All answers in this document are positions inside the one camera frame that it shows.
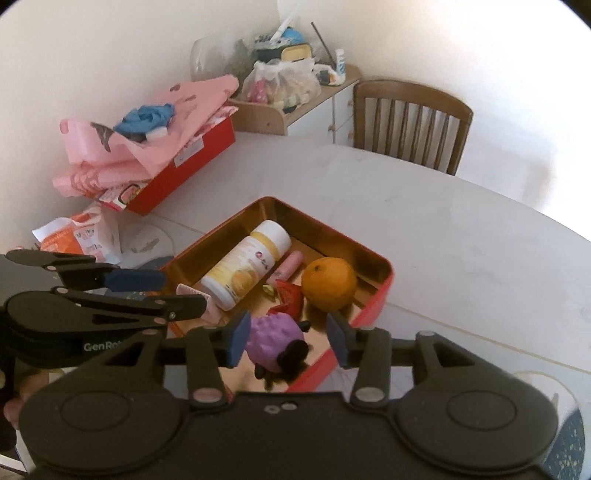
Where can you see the green yellow lidded container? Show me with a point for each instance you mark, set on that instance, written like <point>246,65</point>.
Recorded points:
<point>291,53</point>

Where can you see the wooden chair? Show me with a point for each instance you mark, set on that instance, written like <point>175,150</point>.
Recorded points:
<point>411,120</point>

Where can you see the clear plastic bag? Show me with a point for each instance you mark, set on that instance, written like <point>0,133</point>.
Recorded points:
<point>281,85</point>

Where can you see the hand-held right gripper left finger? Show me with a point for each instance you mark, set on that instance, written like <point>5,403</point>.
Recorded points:
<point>240,339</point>

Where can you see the person's left hand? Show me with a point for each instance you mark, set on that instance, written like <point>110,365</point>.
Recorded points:
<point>32,387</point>

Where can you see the red cardboard box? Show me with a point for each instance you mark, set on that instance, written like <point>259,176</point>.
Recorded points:
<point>184,170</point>

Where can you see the purple plush toy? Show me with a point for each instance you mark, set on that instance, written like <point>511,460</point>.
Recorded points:
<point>274,339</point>

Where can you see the white yellow plastic bottle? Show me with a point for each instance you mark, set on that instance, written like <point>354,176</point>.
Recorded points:
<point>244,267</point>

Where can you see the orange white packet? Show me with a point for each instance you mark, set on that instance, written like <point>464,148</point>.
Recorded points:
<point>83,235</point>

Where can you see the white tube bottle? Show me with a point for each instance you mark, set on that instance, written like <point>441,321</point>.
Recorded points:
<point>340,62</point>

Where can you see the blue cloth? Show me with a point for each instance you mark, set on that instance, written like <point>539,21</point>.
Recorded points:
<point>145,119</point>

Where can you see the orange fruit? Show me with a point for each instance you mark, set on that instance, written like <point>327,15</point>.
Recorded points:
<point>329,284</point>

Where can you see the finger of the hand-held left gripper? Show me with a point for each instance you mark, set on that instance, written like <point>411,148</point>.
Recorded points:
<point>136,280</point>
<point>184,308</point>

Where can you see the blue speckled pad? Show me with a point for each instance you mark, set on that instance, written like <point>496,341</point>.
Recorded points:
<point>568,447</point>

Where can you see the red tin box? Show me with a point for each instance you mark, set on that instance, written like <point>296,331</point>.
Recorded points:
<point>364,295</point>

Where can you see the small pink tube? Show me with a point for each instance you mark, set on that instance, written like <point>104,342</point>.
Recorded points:
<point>287,266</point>

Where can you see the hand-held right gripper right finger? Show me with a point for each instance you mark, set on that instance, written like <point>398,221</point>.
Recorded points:
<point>337,341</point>

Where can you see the white wooden sideboard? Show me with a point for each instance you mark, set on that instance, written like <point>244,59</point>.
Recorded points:
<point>318,110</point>

